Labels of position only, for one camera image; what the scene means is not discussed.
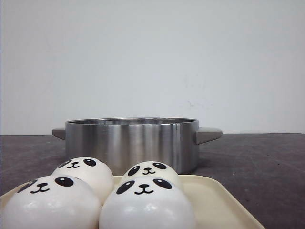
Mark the panda bun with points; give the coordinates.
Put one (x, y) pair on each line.
(147, 203)
(155, 169)
(52, 202)
(91, 170)

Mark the stainless steel steamer pot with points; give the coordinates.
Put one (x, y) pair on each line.
(124, 142)

